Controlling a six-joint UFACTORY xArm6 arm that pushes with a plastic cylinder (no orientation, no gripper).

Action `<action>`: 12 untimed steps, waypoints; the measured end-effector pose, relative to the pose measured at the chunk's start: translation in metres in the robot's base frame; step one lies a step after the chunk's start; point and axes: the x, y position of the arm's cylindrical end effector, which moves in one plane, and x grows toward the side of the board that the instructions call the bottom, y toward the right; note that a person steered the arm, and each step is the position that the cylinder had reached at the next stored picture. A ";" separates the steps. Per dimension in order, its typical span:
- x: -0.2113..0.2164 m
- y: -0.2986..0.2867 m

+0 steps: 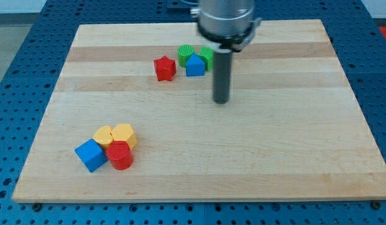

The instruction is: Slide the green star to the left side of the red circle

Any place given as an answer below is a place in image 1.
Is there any green star block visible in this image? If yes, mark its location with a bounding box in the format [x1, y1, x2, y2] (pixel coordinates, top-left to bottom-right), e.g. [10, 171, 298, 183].
[198, 46, 213, 71]

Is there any red cylinder block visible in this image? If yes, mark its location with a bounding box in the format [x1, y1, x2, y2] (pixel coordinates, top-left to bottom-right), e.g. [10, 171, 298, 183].
[106, 141, 134, 170]

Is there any blue pentagon house block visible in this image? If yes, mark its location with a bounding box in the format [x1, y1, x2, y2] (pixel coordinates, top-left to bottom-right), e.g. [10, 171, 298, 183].
[185, 53, 205, 77]

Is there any wooden board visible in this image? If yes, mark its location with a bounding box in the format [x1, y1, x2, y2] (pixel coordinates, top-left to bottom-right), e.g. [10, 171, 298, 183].
[13, 19, 386, 203]

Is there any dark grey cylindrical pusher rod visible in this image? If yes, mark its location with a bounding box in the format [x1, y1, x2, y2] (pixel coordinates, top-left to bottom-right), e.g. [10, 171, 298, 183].
[213, 52, 233, 104]

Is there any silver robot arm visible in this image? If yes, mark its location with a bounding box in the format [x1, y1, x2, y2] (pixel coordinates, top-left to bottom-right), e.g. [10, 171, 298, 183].
[190, 0, 262, 104]

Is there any blue cube block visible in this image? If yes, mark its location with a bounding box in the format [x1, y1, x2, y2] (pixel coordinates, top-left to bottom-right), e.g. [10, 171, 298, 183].
[74, 139, 108, 173]

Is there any yellow heart block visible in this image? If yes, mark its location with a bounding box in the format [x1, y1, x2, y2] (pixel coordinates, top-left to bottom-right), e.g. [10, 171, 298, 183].
[93, 126, 113, 151]

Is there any green cylinder block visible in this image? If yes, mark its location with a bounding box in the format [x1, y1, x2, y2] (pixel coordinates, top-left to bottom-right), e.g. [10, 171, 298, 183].
[177, 44, 195, 68]

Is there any yellow hexagon block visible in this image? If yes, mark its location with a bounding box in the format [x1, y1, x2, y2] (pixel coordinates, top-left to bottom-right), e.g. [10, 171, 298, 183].
[111, 124, 138, 149]

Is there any red star block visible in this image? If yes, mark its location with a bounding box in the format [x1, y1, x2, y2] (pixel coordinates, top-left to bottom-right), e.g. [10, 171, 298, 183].
[153, 56, 176, 81]

